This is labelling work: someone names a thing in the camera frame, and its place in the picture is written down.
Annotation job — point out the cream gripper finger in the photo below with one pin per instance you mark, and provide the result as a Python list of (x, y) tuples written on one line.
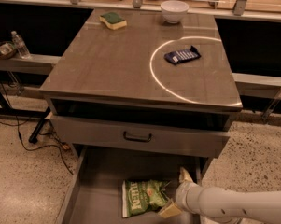
[(170, 210), (184, 176)]

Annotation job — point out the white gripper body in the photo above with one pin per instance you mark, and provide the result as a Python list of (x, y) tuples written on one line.
[(184, 194)]

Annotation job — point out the green jalapeno chip bag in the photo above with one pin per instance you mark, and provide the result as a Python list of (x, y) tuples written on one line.
[(139, 197)]

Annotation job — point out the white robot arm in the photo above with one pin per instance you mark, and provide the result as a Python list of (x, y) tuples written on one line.
[(224, 206)]

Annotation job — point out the grey top drawer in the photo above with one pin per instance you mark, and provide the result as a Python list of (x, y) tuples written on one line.
[(169, 140)]

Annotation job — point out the open grey middle drawer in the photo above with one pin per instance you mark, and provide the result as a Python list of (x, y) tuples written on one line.
[(95, 194)]

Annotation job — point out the grey metal drawer cabinet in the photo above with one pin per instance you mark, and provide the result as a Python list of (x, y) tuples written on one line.
[(127, 66)]

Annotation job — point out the dark blue snack bar wrapper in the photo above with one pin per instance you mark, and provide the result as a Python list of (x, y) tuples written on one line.
[(182, 56)]

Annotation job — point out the black table leg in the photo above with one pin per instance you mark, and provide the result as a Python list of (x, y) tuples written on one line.
[(38, 127)]

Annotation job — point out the white ceramic bowl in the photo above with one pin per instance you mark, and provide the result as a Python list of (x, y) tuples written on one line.
[(173, 11)]

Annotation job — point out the green and yellow sponge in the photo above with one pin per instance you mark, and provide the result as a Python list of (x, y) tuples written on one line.
[(113, 20)]

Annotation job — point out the grey side shelf ledge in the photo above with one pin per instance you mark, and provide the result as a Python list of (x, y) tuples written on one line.
[(37, 64)]

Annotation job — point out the clear plastic water bottle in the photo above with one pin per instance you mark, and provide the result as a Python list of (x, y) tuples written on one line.
[(20, 45)]

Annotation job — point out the small dark bowl with items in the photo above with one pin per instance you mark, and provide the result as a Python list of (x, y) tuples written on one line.
[(7, 50)]

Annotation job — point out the black drawer handle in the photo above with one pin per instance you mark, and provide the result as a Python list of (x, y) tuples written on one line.
[(135, 138)]

